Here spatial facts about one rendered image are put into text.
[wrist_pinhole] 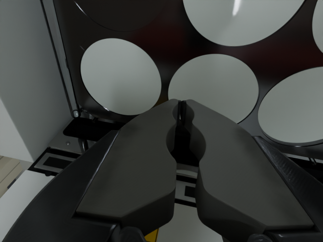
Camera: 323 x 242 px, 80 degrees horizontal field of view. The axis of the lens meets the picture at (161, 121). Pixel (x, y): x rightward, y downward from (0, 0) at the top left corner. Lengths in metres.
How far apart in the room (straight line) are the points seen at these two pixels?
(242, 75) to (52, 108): 0.25
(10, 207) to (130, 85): 0.19
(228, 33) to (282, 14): 0.04
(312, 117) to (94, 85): 0.26
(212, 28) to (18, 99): 0.22
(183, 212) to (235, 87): 0.15
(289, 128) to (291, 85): 0.06
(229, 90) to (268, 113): 0.05
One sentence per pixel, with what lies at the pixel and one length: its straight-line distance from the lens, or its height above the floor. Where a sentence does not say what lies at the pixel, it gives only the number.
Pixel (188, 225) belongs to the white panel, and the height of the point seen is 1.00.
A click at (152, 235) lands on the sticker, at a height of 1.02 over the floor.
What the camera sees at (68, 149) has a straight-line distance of 0.30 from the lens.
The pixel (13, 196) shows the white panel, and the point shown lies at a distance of 0.29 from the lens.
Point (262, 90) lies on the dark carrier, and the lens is 0.23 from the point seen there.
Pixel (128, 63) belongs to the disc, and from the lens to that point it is 0.23.
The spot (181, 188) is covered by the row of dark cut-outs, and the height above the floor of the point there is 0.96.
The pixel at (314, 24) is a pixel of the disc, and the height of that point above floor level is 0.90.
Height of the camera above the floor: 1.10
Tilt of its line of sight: 50 degrees down
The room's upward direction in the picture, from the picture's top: 163 degrees counter-clockwise
